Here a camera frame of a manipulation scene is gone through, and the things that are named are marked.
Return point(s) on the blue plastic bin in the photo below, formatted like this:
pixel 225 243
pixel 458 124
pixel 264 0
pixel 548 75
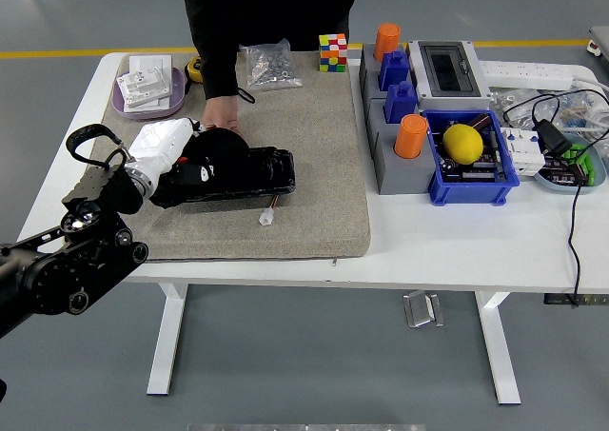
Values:
pixel 471 190

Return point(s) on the yellow tape measure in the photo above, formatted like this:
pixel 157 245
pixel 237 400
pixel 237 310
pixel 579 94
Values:
pixel 192 68

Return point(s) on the grey electrical distribution box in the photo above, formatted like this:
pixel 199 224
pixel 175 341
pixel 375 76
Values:
pixel 447 74

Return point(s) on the light blue dish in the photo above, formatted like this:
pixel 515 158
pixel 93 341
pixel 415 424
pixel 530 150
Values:
pixel 556 187

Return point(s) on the blue plastic block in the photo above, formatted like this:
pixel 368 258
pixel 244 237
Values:
pixel 400 105
pixel 394 72

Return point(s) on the black table control box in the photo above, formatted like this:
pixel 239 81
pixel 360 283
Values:
pixel 556 299

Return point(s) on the grey-brown mat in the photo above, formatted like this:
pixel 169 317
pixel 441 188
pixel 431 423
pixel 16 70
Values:
pixel 309 164

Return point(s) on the green plastic part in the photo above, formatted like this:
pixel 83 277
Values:
pixel 587 164

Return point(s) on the yellow lemon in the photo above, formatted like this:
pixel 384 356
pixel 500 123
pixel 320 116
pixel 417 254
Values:
pixel 462 143

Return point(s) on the metal bracket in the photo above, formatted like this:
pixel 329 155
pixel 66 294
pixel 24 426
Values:
pixel 421 309

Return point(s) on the white metal block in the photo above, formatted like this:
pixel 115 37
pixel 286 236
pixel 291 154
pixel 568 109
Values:
pixel 143 88

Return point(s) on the black rag with red tag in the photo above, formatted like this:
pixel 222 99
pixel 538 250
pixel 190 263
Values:
pixel 223 143

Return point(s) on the dark circuit board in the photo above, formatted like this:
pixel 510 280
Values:
pixel 476 171
pixel 561 174

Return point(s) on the person's right forearm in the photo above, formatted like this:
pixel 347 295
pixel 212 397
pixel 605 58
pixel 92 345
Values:
pixel 219 74

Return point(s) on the white table leg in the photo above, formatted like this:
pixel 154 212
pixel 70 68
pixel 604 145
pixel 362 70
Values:
pixel 166 345
pixel 499 355

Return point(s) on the orange cylinder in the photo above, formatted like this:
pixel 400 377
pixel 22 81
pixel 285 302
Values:
pixel 410 136
pixel 386 41

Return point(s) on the brown cylinder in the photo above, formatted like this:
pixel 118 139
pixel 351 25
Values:
pixel 481 121

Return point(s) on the white power strip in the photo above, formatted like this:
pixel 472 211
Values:
pixel 523 72

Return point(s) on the black power adapter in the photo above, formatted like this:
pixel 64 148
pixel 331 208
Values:
pixel 552 137

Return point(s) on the person's right hand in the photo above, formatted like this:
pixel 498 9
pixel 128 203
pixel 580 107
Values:
pixel 220 114

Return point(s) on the clear bag of nuts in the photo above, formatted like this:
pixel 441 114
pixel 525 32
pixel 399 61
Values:
pixel 271 67

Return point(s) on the clear bags of small parts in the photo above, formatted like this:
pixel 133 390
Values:
pixel 571 105

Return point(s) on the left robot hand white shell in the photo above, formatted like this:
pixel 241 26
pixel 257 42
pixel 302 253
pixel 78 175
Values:
pixel 159 143

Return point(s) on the purple tray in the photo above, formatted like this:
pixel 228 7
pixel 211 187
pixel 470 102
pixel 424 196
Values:
pixel 177 93

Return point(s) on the colourful puzzle cube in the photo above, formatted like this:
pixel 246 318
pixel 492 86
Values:
pixel 333 52

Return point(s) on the white circuit breaker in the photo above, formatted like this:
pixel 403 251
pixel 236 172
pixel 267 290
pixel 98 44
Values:
pixel 523 157

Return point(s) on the person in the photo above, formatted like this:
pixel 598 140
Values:
pixel 285 7

